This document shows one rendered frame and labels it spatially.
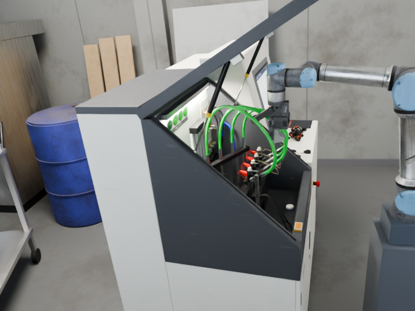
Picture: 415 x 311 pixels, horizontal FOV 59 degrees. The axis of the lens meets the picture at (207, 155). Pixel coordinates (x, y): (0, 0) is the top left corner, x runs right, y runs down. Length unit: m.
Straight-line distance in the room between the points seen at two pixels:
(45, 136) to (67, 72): 1.51
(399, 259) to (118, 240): 1.22
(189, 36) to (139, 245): 2.55
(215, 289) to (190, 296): 0.14
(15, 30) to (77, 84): 0.93
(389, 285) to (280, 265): 0.57
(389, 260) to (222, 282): 0.72
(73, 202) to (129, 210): 1.94
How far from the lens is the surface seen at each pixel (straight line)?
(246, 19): 3.73
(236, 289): 1.67
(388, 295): 1.94
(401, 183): 1.57
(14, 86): 4.07
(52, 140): 3.32
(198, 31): 3.80
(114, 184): 1.58
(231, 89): 1.98
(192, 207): 1.47
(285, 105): 1.57
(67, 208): 3.58
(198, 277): 1.69
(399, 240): 1.80
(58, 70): 4.74
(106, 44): 4.18
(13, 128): 4.02
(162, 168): 1.44
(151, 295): 1.88
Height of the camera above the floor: 1.85
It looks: 23 degrees down
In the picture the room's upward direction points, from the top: 6 degrees counter-clockwise
